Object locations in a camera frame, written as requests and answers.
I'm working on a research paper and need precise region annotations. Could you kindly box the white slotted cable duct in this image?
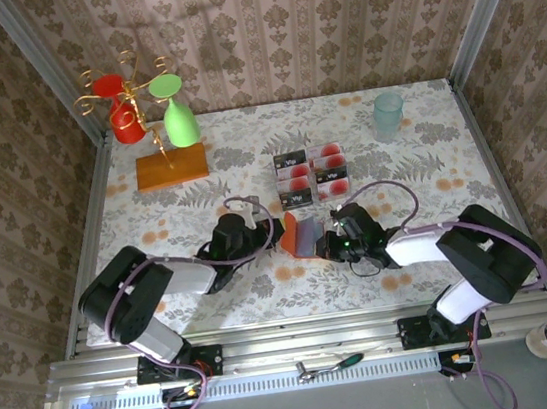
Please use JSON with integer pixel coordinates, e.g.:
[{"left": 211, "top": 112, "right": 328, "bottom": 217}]
[{"left": 64, "top": 347, "right": 446, "bottom": 409}]

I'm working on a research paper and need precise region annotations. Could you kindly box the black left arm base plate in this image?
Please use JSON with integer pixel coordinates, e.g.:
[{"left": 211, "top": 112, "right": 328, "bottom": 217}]
[{"left": 132, "top": 342, "right": 226, "bottom": 388}]

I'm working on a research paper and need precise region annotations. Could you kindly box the floral tablecloth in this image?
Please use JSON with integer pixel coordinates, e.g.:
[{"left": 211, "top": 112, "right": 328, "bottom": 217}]
[{"left": 59, "top": 69, "right": 543, "bottom": 349}]

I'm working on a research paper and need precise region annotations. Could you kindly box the gold wire rack wooden base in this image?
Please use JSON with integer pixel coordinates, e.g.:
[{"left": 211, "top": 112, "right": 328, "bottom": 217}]
[{"left": 66, "top": 42, "right": 212, "bottom": 200}]

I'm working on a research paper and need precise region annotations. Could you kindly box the white card with red dot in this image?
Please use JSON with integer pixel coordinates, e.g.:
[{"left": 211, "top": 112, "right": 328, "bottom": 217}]
[
  {"left": 315, "top": 177, "right": 353, "bottom": 203},
  {"left": 274, "top": 163, "right": 310, "bottom": 183},
  {"left": 275, "top": 176, "right": 312, "bottom": 196},
  {"left": 309, "top": 153, "right": 347, "bottom": 173},
  {"left": 306, "top": 141, "right": 346, "bottom": 161}
]

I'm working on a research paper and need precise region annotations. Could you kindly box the ratchet wrench green black handle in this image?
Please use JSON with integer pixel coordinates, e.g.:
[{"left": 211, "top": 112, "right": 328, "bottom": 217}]
[{"left": 295, "top": 351, "right": 370, "bottom": 384}]

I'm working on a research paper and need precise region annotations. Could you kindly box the black power connector bracket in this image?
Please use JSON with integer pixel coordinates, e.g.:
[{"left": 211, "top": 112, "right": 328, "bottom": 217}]
[
  {"left": 159, "top": 382, "right": 209, "bottom": 409},
  {"left": 436, "top": 347, "right": 478, "bottom": 379}
]

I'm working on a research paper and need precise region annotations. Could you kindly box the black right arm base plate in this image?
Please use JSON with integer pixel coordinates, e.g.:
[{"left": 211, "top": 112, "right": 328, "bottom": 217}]
[{"left": 396, "top": 305, "right": 494, "bottom": 351}]

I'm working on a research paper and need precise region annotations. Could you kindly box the aluminium table side rail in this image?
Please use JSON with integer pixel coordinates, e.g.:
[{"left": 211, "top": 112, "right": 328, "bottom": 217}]
[
  {"left": 447, "top": 68, "right": 547, "bottom": 303},
  {"left": 41, "top": 133, "right": 141, "bottom": 358}
]

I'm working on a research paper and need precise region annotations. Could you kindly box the aluminium mounting rail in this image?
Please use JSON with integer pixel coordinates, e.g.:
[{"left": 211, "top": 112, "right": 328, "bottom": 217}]
[{"left": 40, "top": 285, "right": 547, "bottom": 403}]

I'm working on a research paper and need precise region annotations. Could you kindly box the orange card holder wallet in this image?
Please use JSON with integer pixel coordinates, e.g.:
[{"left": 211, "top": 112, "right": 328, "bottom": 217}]
[{"left": 276, "top": 208, "right": 331, "bottom": 264}]

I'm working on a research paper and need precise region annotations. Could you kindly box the red wine glass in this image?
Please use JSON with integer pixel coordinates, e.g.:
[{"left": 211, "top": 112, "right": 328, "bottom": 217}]
[{"left": 89, "top": 69, "right": 150, "bottom": 149}]

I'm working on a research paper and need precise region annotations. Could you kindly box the green wine glass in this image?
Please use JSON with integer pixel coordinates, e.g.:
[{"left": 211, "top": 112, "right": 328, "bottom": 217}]
[{"left": 146, "top": 71, "right": 203, "bottom": 152}]

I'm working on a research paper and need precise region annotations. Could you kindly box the teal translucent plastic cup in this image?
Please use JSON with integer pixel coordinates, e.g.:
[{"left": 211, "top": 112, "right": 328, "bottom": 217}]
[{"left": 370, "top": 91, "right": 409, "bottom": 144}]

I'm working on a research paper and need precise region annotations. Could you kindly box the aluminium frame post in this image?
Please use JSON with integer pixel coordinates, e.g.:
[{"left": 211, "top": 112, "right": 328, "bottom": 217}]
[
  {"left": 437, "top": 0, "right": 547, "bottom": 90},
  {"left": 0, "top": 0, "right": 113, "bottom": 158}
]

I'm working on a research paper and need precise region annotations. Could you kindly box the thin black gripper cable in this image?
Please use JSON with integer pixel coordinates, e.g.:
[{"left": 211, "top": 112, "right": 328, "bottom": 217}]
[{"left": 348, "top": 254, "right": 389, "bottom": 279}]

